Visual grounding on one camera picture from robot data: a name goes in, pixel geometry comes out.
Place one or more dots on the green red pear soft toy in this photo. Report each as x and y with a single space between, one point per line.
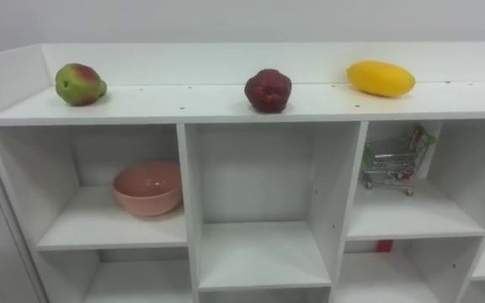
77 85

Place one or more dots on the white cubby shelf unit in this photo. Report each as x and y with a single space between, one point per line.
242 105

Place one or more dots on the miniature metal shopping cart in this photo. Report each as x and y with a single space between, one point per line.
392 161

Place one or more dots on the pink bowl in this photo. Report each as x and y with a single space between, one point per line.
147 189

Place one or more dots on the dark red apple soft toy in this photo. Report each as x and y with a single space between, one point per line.
268 91

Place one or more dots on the small red object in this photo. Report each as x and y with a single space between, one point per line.
384 246

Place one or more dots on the yellow mango soft toy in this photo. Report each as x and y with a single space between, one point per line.
380 78

